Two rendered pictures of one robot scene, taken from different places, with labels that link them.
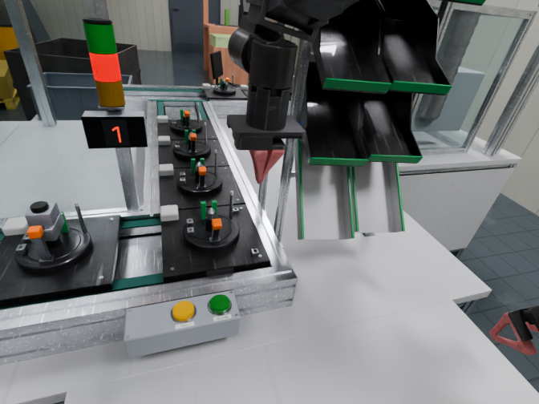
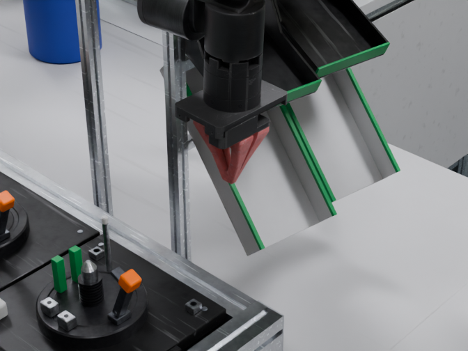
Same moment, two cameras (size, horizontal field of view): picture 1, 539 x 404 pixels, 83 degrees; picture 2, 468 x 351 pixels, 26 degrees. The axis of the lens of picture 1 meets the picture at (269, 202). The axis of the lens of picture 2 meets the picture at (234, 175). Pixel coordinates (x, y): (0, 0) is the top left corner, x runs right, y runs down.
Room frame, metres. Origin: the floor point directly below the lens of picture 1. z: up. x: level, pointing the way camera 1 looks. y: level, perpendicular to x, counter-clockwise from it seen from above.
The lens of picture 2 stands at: (-0.37, 0.41, 1.82)
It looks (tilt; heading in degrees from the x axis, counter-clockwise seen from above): 33 degrees down; 334
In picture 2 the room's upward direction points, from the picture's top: straight up
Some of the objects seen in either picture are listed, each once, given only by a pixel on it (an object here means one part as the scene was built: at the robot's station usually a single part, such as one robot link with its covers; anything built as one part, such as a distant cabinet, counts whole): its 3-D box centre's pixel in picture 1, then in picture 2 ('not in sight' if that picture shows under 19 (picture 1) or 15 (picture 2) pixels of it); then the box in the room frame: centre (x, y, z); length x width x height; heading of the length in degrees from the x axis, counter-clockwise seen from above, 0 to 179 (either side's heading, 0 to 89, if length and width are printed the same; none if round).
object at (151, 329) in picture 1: (184, 321); not in sight; (0.36, 0.14, 0.93); 0.21 x 0.07 x 0.06; 111
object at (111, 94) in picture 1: (110, 91); not in sight; (0.64, 0.36, 1.29); 0.05 x 0.05 x 0.05
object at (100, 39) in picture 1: (100, 38); not in sight; (0.64, 0.36, 1.39); 0.05 x 0.05 x 0.05
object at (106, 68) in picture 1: (105, 66); not in sight; (0.64, 0.36, 1.34); 0.05 x 0.05 x 0.05
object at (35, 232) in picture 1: (41, 240); not in sight; (0.43, 0.44, 1.04); 0.04 x 0.02 x 0.08; 21
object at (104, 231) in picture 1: (58, 254); not in sight; (0.47, 0.45, 0.96); 0.24 x 0.24 x 0.02; 21
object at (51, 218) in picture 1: (46, 216); not in sight; (0.48, 0.46, 1.06); 0.08 x 0.04 x 0.07; 19
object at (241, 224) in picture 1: (211, 220); (90, 285); (0.59, 0.14, 1.01); 0.24 x 0.24 x 0.13; 21
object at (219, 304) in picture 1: (220, 305); not in sight; (0.39, 0.07, 0.96); 0.04 x 0.04 x 0.02
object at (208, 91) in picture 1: (224, 85); not in sight; (1.94, 0.36, 1.01); 0.24 x 0.24 x 0.13; 21
